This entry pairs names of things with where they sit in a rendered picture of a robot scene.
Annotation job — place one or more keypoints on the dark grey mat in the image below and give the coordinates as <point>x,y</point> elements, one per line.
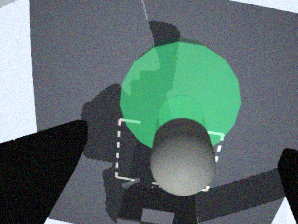
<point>81,50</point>

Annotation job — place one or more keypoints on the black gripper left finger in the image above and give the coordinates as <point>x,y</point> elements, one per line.
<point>34,170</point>

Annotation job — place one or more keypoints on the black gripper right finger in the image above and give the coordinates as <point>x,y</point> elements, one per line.
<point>288,171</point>

